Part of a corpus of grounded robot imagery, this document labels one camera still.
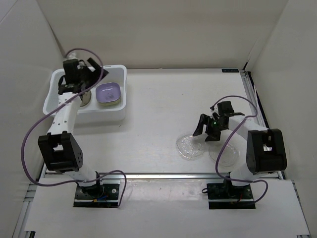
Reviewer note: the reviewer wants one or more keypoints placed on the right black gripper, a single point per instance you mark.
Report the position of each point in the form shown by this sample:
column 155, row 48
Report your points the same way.
column 203, row 120

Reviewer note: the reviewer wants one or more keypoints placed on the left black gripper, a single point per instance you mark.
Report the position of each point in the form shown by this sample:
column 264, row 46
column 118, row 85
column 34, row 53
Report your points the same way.
column 84, row 68

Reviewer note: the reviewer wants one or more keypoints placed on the purple panda plate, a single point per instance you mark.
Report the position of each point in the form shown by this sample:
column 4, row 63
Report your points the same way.
column 108, row 93

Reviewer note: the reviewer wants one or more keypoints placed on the clear textured plate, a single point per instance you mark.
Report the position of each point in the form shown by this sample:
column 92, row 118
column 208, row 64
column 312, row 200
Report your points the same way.
column 191, row 147
column 229, row 156

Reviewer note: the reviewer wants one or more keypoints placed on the smoky clear plate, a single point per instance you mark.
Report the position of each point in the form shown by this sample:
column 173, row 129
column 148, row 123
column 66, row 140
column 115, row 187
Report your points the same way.
column 86, row 98

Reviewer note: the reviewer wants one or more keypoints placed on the green panda plate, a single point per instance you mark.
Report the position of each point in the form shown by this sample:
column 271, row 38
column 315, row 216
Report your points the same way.
column 109, row 104

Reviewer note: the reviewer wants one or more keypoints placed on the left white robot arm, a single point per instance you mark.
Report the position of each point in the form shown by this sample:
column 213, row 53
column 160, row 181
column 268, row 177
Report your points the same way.
column 59, row 148

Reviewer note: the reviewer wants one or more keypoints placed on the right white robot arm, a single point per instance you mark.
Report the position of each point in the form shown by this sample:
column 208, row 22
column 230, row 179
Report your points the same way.
column 234, row 176

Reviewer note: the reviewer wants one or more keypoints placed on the white plastic bin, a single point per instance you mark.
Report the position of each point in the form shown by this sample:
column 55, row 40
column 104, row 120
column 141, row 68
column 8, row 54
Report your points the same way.
column 94, row 111

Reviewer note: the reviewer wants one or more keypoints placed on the aluminium frame rail right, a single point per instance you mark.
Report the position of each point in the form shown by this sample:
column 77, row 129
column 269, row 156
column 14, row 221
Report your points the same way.
column 250, row 84

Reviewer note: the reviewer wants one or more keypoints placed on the aluminium frame rail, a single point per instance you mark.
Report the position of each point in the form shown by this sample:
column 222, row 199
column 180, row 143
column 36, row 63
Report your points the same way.
column 250, row 84
column 153, row 176

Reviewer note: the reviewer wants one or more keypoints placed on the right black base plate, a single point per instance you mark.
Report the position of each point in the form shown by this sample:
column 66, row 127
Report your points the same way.
column 225, row 196

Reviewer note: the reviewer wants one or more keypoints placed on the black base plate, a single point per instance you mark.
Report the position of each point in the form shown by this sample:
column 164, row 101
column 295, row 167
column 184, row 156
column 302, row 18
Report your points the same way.
column 225, row 196
column 104, row 194

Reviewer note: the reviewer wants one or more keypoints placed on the aluminium frame rail front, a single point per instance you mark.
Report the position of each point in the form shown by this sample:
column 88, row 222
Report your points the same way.
column 153, row 176

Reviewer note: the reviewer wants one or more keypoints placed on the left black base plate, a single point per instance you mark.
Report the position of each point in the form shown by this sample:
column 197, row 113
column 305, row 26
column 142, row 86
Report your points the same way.
column 104, row 194

